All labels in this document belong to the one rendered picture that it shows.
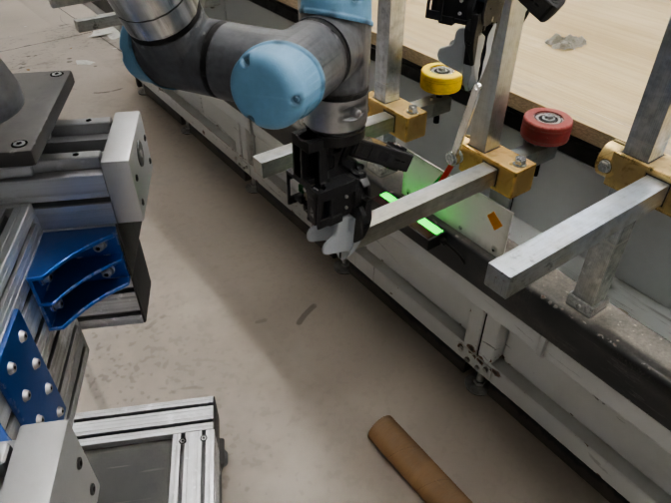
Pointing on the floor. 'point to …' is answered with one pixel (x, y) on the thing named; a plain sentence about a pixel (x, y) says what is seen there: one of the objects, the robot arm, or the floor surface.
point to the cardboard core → (414, 463)
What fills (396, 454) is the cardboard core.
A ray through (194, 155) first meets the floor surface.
